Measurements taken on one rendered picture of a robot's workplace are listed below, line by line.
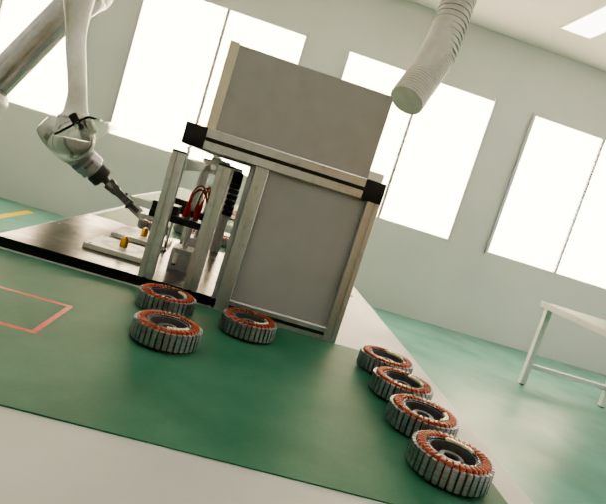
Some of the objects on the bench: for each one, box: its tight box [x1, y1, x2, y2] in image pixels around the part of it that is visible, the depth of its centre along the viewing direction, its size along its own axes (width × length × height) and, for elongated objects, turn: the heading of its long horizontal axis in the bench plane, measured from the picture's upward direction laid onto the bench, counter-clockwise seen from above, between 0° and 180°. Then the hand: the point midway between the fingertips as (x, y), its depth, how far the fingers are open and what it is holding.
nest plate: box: [83, 235, 145, 263], centre depth 137 cm, size 15×15×1 cm
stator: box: [135, 283, 197, 318], centre depth 107 cm, size 11×11×4 cm
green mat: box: [0, 242, 508, 504], centre depth 89 cm, size 94×61×1 cm, turn 26°
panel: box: [211, 165, 256, 299], centre depth 151 cm, size 1×66×30 cm, turn 116°
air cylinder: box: [167, 243, 194, 273], centre depth 139 cm, size 5×8×6 cm
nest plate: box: [111, 227, 173, 251], centre depth 161 cm, size 15×15×1 cm
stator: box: [130, 309, 203, 354], centre depth 89 cm, size 11×11×4 cm
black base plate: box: [0, 214, 224, 306], centre depth 150 cm, size 47×64×2 cm
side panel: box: [213, 166, 380, 343], centre depth 120 cm, size 28×3×32 cm, turn 26°
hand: (139, 212), depth 192 cm, fingers open, 13 cm apart
